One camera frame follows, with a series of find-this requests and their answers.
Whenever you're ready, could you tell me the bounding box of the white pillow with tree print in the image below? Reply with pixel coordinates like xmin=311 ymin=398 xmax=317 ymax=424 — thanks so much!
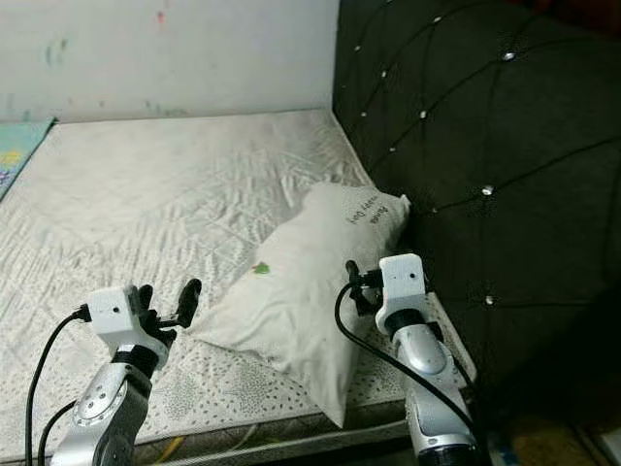
xmin=189 ymin=182 xmax=410 ymax=428

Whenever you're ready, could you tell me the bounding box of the grey quilted mattress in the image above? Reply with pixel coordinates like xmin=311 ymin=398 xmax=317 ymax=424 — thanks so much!
xmin=0 ymin=109 xmax=476 ymax=466

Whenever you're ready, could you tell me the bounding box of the teal colourful patterned blanket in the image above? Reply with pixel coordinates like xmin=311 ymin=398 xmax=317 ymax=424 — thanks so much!
xmin=0 ymin=119 xmax=56 ymax=200

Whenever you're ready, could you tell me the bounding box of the dark tufted headboard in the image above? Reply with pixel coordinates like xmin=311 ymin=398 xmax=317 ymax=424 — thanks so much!
xmin=332 ymin=0 xmax=621 ymax=428

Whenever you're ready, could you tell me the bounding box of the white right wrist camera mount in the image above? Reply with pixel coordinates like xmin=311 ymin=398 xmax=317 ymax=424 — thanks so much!
xmin=376 ymin=254 xmax=428 ymax=336

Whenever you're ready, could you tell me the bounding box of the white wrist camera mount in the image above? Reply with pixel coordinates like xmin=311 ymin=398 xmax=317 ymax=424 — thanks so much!
xmin=85 ymin=285 xmax=166 ymax=362
xmin=376 ymin=254 xmax=428 ymax=336

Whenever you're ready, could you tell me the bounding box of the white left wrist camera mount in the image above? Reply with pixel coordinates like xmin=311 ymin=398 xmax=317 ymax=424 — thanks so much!
xmin=85 ymin=285 xmax=166 ymax=362

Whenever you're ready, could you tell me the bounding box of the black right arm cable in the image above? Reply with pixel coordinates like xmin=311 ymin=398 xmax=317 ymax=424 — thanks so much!
xmin=335 ymin=286 xmax=491 ymax=466

